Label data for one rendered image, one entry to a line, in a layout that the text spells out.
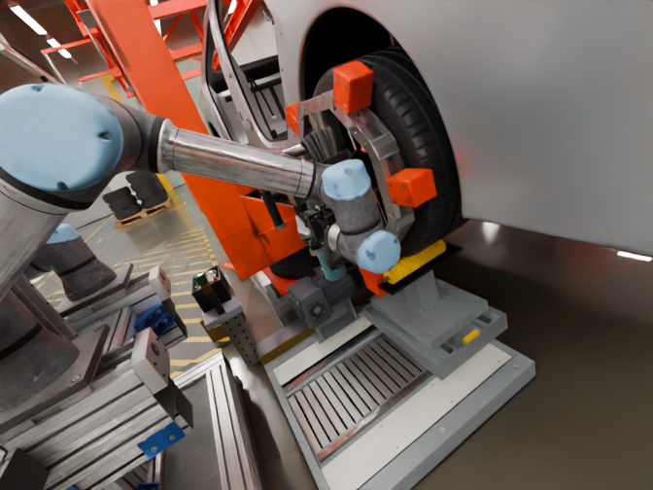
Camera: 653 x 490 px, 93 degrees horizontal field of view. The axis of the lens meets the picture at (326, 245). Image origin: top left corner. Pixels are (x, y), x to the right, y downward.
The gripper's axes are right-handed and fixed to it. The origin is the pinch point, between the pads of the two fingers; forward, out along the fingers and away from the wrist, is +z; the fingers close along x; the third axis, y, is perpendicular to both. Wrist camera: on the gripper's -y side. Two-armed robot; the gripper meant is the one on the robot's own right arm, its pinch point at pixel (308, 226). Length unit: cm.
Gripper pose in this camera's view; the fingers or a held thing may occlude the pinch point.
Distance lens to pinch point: 84.0
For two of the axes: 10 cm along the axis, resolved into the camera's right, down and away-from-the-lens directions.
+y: -3.3, -8.5, -4.1
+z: -4.4, -2.4, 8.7
